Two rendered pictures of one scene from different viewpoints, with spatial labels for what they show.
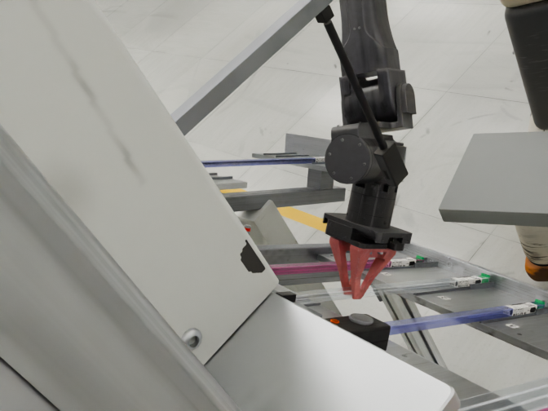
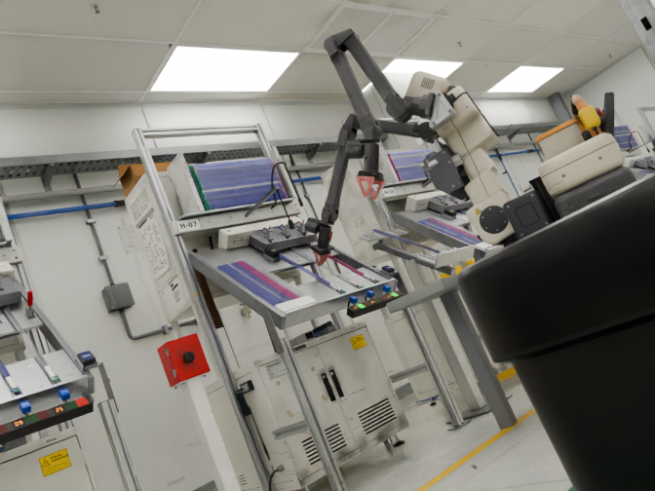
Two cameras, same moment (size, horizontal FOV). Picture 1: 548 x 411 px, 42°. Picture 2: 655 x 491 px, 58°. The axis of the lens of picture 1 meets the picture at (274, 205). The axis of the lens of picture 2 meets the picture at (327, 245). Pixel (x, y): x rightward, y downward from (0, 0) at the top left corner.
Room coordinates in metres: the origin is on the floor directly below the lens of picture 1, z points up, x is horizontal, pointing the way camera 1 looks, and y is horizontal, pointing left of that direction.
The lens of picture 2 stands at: (-0.16, -2.75, 0.45)
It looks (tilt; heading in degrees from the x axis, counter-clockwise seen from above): 11 degrees up; 72
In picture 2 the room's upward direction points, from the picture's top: 23 degrees counter-clockwise
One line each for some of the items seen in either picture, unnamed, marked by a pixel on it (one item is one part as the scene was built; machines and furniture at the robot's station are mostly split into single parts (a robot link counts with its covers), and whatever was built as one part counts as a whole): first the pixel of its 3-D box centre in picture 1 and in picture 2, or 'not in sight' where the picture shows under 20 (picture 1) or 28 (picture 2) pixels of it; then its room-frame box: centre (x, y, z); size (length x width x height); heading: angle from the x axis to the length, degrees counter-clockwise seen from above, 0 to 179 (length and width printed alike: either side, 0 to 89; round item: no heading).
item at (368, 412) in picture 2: not in sight; (301, 415); (0.37, 0.29, 0.31); 0.70 x 0.65 x 0.62; 24
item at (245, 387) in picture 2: not in sight; (254, 431); (0.10, -0.04, 0.34); 0.13 x 0.07 x 0.42; 114
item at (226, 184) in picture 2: not in sight; (236, 186); (0.48, 0.20, 1.52); 0.51 x 0.13 x 0.27; 24
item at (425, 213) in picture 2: not in sight; (468, 279); (1.78, 0.73, 0.65); 1.01 x 0.73 x 1.29; 114
